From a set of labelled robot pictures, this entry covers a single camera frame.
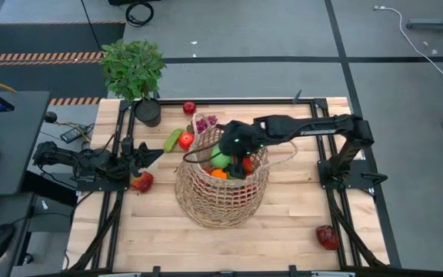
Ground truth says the purple grape bunch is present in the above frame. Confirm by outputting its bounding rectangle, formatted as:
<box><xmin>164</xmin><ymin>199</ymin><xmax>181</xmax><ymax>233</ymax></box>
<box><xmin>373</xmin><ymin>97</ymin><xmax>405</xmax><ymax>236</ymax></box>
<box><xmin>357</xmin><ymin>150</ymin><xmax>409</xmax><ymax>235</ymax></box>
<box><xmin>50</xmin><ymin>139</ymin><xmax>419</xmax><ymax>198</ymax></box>
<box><xmin>193</xmin><ymin>115</ymin><xmax>218</xmax><ymax>134</ymax></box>

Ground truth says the black striped-edge floor mat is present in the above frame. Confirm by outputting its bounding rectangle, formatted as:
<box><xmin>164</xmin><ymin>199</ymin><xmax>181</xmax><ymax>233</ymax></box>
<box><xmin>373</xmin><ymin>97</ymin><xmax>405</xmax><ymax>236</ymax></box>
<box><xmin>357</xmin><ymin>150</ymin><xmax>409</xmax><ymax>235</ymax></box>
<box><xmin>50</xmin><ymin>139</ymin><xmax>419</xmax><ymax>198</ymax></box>
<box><xmin>0</xmin><ymin>22</ymin><xmax>126</xmax><ymax>107</ymax></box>

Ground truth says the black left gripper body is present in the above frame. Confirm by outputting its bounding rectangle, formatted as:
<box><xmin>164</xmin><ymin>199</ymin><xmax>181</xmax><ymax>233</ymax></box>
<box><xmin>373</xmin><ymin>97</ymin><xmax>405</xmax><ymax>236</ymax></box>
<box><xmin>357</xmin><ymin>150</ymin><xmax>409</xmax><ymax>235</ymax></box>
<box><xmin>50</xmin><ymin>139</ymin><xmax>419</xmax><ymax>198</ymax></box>
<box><xmin>118</xmin><ymin>135</ymin><xmax>148</xmax><ymax>180</ymax></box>

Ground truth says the white floor cable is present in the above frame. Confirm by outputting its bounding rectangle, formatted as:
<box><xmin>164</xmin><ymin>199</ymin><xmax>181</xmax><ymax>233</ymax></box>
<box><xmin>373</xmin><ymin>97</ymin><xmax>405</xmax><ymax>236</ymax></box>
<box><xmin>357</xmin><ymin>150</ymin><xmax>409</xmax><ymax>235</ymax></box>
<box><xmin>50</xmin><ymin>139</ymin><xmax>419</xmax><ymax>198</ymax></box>
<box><xmin>374</xmin><ymin>5</ymin><xmax>443</xmax><ymax>78</ymax></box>

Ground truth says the grey table base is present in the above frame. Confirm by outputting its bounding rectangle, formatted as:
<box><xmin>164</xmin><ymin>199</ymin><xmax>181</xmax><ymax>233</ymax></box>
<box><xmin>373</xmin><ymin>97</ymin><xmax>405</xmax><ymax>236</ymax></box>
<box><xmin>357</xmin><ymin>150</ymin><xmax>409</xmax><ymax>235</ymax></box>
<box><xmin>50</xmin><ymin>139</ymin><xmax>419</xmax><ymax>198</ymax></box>
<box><xmin>405</xmin><ymin>0</ymin><xmax>443</xmax><ymax>32</ymax></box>

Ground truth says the orange fruit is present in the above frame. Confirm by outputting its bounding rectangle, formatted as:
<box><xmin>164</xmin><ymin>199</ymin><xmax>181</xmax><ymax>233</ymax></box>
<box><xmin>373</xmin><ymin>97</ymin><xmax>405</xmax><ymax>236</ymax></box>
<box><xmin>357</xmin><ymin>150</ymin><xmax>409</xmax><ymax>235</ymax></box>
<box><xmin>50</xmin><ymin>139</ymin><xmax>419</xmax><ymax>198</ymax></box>
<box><xmin>210</xmin><ymin>168</ymin><xmax>229</xmax><ymax>181</ymax></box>

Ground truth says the green potted plant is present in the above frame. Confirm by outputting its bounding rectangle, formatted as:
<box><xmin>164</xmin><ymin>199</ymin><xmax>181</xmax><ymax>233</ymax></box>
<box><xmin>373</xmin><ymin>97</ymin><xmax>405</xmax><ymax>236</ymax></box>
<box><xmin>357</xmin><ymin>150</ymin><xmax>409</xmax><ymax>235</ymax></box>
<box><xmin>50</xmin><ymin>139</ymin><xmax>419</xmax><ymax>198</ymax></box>
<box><xmin>98</xmin><ymin>38</ymin><xmax>168</xmax><ymax>128</ymax></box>

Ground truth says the dark red bell pepper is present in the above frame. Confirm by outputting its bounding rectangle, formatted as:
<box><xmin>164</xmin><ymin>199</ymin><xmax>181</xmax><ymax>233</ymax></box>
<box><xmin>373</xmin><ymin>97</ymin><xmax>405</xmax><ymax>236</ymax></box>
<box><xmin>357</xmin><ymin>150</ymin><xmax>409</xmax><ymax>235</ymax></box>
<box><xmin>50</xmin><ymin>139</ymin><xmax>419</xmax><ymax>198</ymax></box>
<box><xmin>315</xmin><ymin>225</ymin><xmax>340</xmax><ymax>252</ymax></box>

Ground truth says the green cucumber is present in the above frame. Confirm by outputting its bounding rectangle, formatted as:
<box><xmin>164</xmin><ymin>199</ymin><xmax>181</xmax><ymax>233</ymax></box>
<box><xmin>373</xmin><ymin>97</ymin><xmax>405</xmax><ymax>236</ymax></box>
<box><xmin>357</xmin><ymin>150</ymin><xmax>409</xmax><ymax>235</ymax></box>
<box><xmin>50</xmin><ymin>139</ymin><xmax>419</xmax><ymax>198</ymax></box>
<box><xmin>162</xmin><ymin>128</ymin><xmax>186</xmax><ymax>153</ymax></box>

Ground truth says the coiled black cable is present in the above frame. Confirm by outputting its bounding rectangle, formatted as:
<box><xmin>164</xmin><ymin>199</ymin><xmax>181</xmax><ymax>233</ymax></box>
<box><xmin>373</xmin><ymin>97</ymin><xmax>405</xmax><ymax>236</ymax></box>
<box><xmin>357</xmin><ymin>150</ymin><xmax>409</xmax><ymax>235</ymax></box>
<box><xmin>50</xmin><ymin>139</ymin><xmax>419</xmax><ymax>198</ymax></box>
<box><xmin>125</xmin><ymin>1</ymin><xmax>155</xmax><ymax>27</ymax></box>

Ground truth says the red-orange long pepper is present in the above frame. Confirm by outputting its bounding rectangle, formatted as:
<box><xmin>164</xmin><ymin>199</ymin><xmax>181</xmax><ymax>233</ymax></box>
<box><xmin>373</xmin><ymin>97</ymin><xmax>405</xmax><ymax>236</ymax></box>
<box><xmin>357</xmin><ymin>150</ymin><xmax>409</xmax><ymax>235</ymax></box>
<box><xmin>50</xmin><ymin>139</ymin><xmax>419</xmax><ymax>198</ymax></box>
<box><xmin>241</xmin><ymin>156</ymin><xmax>256</xmax><ymax>174</ymax></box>

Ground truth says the red and yellow apple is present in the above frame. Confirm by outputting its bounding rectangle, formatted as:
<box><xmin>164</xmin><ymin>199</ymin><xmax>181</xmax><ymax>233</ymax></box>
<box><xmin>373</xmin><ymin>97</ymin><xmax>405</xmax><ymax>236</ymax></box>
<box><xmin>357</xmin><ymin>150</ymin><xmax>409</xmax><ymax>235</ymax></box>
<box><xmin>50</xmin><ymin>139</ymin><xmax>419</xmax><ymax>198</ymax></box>
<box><xmin>132</xmin><ymin>171</ymin><xmax>155</xmax><ymax>193</ymax></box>

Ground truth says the thin black cable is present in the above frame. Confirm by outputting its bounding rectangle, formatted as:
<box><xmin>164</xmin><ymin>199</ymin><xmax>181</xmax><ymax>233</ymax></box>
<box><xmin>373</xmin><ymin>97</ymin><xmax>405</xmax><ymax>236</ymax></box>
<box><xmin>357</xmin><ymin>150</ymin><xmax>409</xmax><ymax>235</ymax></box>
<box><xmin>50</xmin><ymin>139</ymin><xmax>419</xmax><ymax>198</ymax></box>
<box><xmin>79</xmin><ymin>0</ymin><xmax>105</xmax><ymax>53</ymax></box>

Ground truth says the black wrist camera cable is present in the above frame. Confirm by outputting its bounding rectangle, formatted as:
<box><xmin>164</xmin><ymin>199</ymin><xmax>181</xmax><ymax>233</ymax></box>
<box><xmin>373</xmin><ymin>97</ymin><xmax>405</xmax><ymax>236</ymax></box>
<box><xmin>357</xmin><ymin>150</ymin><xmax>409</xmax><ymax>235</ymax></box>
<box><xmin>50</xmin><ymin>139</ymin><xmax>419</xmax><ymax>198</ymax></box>
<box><xmin>182</xmin><ymin>142</ymin><xmax>223</xmax><ymax>164</ymax></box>

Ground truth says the green apple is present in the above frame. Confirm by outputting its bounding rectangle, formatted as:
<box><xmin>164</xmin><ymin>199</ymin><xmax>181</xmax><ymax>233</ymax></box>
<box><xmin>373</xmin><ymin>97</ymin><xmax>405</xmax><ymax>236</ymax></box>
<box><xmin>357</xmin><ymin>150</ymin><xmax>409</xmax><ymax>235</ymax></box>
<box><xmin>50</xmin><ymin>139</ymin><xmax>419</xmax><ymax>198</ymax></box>
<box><xmin>209</xmin><ymin>145</ymin><xmax>234</xmax><ymax>169</ymax></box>

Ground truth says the dark grey desk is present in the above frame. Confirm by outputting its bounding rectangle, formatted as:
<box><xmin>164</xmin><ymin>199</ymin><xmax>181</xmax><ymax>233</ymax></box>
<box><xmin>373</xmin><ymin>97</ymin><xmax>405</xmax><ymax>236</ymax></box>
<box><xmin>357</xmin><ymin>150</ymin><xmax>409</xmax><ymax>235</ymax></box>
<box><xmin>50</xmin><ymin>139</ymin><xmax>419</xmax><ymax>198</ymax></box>
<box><xmin>0</xmin><ymin>90</ymin><xmax>52</xmax><ymax>277</ymax></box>

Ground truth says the woven rope basket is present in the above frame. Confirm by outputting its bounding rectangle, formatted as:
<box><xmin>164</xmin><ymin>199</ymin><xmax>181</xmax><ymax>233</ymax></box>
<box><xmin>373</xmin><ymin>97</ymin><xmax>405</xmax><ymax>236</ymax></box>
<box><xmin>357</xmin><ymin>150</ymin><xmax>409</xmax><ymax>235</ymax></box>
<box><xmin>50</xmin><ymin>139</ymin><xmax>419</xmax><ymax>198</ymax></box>
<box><xmin>174</xmin><ymin>111</ymin><xmax>301</xmax><ymax>231</ymax></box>

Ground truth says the black power adapter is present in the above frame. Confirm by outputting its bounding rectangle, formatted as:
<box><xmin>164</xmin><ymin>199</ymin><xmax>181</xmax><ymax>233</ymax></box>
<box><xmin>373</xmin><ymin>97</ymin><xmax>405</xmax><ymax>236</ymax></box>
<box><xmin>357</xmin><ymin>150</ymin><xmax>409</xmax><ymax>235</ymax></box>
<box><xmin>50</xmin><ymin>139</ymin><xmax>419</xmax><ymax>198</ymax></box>
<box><xmin>59</xmin><ymin>125</ymin><xmax>92</xmax><ymax>144</ymax></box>

